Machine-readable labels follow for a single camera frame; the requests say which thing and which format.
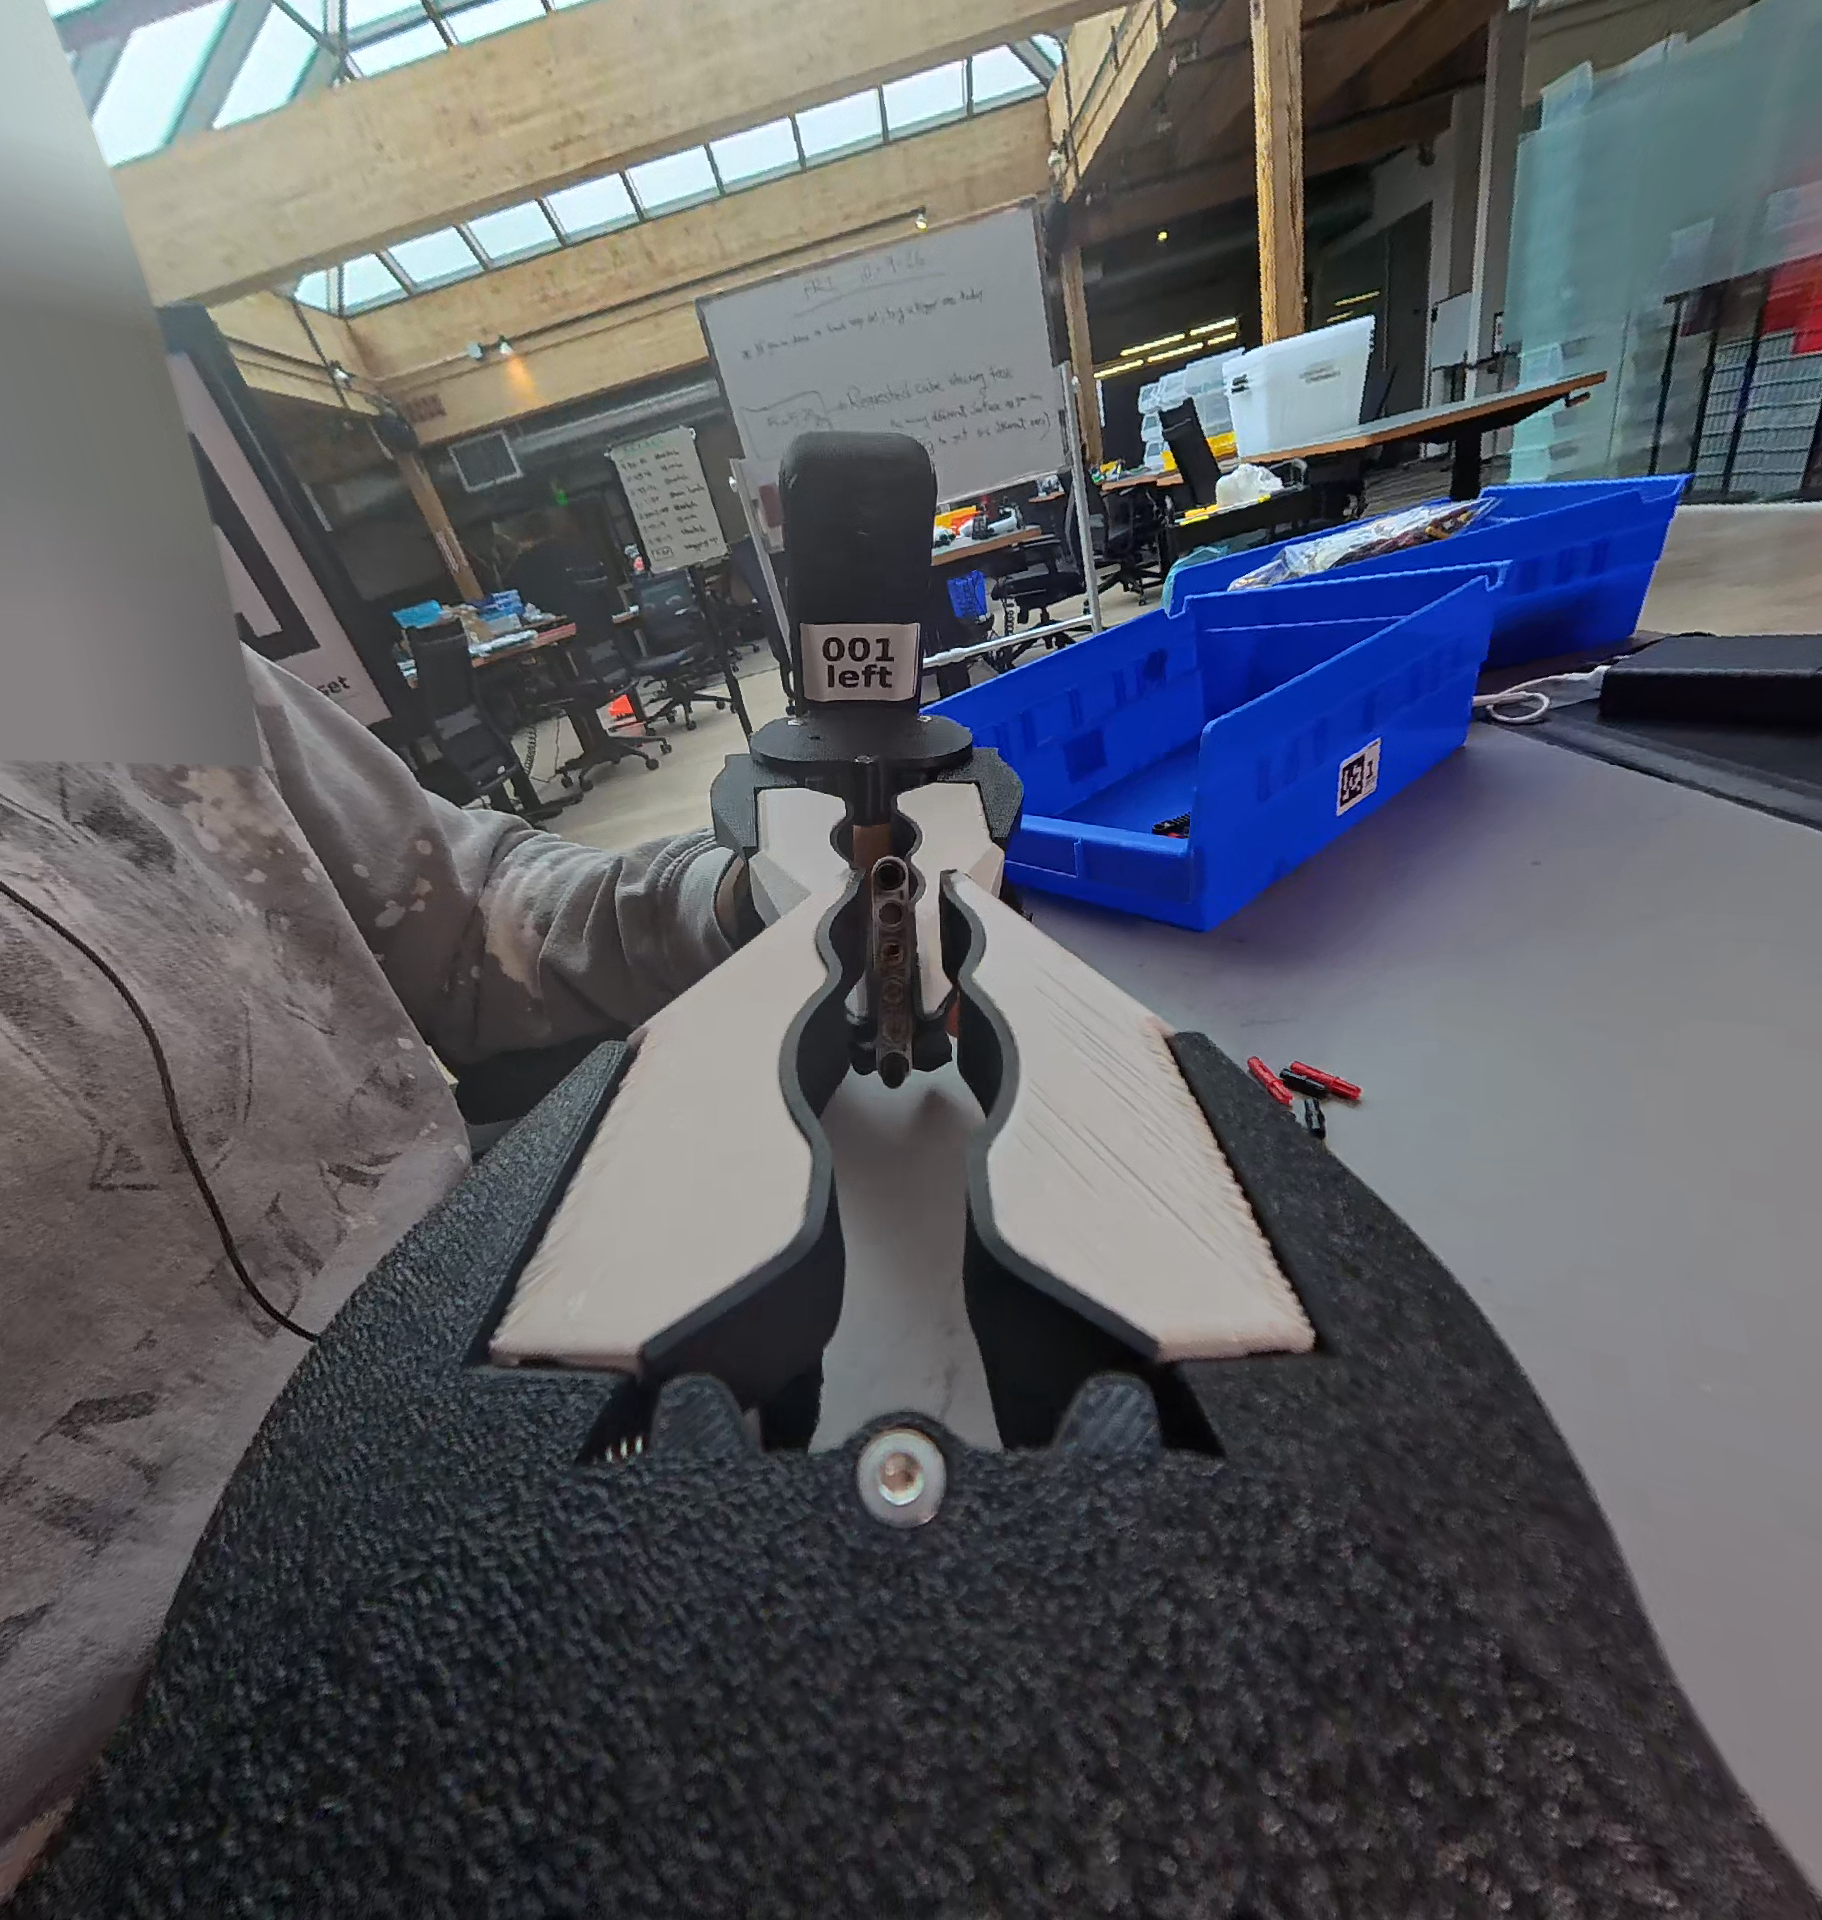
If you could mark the person's left hand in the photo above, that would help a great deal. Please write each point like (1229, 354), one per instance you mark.
(731, 900)

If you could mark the grey desk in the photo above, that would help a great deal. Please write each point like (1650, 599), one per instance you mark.
(1524, 1198)

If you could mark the grey toy beam with pins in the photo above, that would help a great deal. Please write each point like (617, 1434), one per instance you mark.
(888, 975)

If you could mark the clear bag of toy parts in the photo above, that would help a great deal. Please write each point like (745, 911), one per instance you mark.
(1361, 540)

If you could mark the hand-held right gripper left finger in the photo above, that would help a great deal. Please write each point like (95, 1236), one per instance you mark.
(686, 1183)

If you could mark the person's grey patterned sweatshirt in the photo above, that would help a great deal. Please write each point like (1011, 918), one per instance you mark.
(129, 1198)

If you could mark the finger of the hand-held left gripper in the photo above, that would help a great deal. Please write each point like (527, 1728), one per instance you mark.
(799, 848)
(958, 831)

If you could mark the white storage boxes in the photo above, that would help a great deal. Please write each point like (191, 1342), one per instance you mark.
(1301, 377)

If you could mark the large whiteboard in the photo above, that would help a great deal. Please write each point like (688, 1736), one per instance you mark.
(880, 329)

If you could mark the black power adapter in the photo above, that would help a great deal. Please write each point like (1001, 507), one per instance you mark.
(1736, 683)

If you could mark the pile of small connector pins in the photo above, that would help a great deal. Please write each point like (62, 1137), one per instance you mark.
(1311, 1082)

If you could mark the person's left forearm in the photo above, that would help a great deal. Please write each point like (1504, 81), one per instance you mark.
(550, 915)

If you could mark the long wooden work table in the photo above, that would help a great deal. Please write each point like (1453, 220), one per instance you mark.
(1450, 412)

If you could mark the blue storage bin white label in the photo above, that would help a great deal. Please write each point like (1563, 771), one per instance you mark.
(1255, 794)

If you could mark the small whiteboard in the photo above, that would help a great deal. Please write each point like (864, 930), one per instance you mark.
(668, 494)

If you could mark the black white poster sign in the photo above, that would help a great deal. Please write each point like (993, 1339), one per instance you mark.
(274, 571)

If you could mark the stacks of coloured storage crates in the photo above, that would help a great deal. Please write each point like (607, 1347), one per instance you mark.
(1781, 377)

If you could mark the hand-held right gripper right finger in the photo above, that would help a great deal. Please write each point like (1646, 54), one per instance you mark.
(1136, 1183)

